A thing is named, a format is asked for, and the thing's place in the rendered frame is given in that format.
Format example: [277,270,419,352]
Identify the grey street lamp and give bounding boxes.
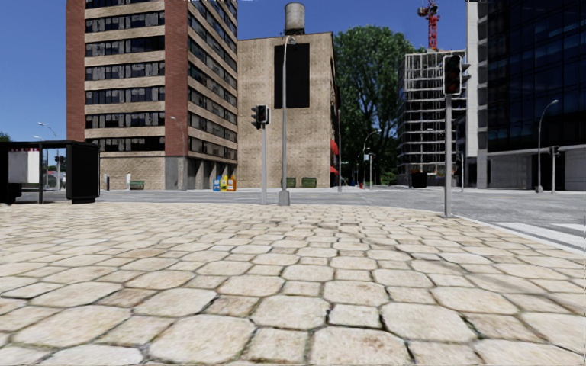
[535,99,560,194]
[278,35,297,207]
[37,121,62,191]
[362,129,382,188]

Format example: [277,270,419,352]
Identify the tan brick building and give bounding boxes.
[237,2,340,189]

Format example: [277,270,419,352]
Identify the grey pole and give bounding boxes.
[336,108,343,194]

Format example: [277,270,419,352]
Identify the trees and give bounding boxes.
[333,24,427,186]

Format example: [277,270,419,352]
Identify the building under construction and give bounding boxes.
[397,50,468,187]

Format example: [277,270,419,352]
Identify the red brick building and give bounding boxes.
[66,0,239,191]

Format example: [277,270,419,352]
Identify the black bus shelter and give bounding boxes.
[0,140,101,205]

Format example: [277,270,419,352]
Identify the red construction crane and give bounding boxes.
[417,0,441,51]

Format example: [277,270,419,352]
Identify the glass tower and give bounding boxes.
[465,0,586,191]

